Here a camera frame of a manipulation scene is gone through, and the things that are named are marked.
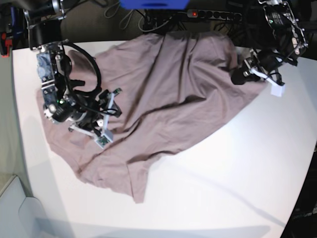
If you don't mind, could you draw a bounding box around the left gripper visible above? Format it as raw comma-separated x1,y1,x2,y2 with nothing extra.
231,49,284,86

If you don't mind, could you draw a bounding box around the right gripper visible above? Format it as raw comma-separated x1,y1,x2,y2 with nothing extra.
68,88,122,139

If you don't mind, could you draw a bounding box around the mauve t-shirt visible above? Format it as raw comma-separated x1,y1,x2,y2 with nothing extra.
42,31,266,203

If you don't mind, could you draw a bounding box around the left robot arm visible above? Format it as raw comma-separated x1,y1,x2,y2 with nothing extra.
231,0,308,89

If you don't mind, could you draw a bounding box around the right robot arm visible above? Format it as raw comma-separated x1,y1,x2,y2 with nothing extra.
18,0,122,144

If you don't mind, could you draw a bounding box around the black power strip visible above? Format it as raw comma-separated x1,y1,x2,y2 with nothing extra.
186,9,242,22

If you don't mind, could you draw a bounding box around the blue box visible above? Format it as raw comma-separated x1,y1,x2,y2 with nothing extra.
119,0,189,9

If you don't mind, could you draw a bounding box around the red clamp tool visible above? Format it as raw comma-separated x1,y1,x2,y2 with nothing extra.
0,32,13,58

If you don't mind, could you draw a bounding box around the white cabinet corner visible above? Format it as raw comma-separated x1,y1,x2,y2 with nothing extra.
0,176,47,238

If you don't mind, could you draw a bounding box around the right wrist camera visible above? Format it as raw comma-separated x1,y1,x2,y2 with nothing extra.
95,130,113,149

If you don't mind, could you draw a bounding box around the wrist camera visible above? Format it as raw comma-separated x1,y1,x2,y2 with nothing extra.
270,84,285,97
95,130,113,149

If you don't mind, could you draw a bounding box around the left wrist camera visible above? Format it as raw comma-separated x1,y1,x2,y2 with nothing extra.
270,84,285,97

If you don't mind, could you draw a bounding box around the white cable loop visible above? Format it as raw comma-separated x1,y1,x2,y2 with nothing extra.
119,9,139,30

